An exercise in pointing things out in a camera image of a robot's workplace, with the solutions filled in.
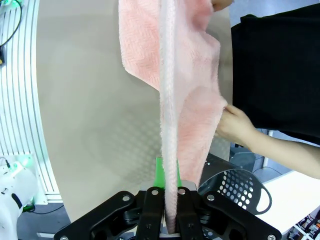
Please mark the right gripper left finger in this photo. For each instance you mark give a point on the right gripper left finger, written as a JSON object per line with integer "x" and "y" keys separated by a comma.
{"x": 150, "y": 212}

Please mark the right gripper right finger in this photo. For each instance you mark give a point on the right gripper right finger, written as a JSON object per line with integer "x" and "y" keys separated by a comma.
{"x": 187, "y": 215}

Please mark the pink terry towel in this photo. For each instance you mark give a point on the pink terry towel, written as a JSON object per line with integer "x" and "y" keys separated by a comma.
{"x": 190, "y": 75}

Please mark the person's left forearm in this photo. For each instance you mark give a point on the person's left forearm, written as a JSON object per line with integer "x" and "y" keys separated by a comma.
{"x": 287, "y": 152}

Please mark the white Franka right arm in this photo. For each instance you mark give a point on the white Franka right arm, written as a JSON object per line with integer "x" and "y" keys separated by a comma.
{"x": 15, "y": 190}

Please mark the person's left hand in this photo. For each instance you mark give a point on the person's left hand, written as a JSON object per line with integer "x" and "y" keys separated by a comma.
{"x": 235, "y": 127}

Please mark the person's right hand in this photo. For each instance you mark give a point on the person's right hand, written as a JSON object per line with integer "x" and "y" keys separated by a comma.
{"x": 221, "y": 3}

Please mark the black perforated plastic basket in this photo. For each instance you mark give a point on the black perforated plastic basket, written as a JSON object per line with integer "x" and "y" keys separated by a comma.
{"x": 237, "y": 185}

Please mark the white table with basket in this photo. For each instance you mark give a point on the white table with basket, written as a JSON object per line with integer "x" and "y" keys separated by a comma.
{"x": 300, "y": 195}

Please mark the person in black t-shirt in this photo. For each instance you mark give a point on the person in black t-shirt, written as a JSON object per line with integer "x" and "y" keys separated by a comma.
{"x": 275, "y": 75}

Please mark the white aluminium profile frame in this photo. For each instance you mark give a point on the white aluminium profile frame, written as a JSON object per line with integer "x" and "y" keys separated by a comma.
{"x": 22, "y": 100}

